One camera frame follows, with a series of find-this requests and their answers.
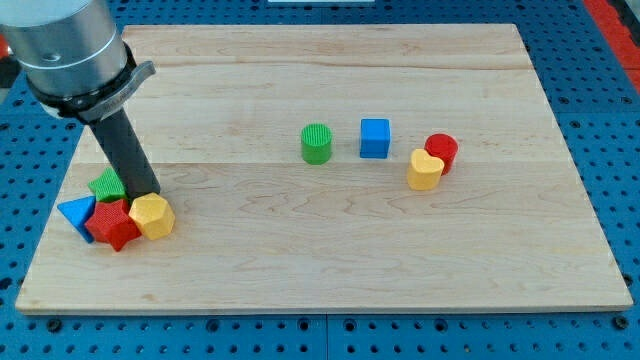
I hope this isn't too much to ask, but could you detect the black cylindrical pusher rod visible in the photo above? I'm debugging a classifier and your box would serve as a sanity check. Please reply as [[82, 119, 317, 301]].
[[90, 109, 161, 199]]

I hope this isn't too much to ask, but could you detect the light wooden board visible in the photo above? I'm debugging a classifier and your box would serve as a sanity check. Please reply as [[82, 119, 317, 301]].
[[16, 24, 633, 315]]

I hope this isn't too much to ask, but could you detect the green cylinder block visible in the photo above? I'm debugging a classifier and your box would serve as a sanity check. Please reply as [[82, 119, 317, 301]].
[[301, 123, 333, 165]]

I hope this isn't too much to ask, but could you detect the blue triangle block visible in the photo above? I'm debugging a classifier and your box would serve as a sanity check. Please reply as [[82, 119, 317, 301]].
[[57, 196, 96, 244]]

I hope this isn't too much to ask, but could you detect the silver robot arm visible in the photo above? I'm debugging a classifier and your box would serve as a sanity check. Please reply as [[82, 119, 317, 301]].
[[1, 0, 155, 124]]

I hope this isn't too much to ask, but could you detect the yellow heart block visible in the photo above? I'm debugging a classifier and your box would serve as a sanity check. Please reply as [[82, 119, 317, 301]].
[[406, 149, 444, 191]]

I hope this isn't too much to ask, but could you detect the red cylinder block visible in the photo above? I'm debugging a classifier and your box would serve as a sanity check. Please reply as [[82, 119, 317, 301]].
[[424, 133, 459, 175]]

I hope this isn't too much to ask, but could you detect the red star block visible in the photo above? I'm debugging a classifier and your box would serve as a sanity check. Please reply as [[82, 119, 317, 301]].
[[84, 199, 141, 252]]

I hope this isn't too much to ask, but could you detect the blue cube block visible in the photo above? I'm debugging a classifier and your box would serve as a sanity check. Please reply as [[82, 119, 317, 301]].
[[360, 119, 391, 159]]

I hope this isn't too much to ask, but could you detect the yellow hexagon block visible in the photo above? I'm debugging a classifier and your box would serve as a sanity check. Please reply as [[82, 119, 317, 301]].
[[129, 193, 175, 240]]

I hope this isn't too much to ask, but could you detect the green star block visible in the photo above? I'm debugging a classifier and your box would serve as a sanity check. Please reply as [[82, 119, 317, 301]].
[[88, 168, 127, 203]]

